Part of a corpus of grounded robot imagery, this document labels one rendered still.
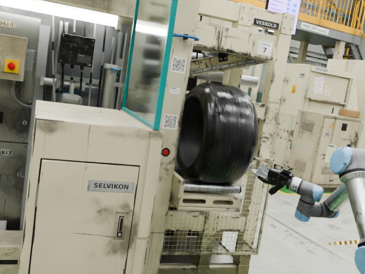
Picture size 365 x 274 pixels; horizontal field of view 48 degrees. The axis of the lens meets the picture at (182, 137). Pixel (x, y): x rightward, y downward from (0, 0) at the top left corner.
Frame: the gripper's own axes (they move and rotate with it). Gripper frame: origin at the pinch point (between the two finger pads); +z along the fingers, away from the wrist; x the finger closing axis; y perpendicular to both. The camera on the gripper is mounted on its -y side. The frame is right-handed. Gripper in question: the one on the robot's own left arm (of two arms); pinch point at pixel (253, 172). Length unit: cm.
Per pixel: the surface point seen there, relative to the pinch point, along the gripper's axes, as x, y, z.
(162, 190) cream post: 28.3, -13.0, 37.3
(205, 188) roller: 16.1, -10.1, 18.6
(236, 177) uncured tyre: 5.6, -3.5, 6.8
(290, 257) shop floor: -122, -153, -8
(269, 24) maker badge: -98, 52, 43
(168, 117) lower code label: 17, 23, 44
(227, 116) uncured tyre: 6.7, 29.3, 16.7
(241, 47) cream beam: -47, 47, 39
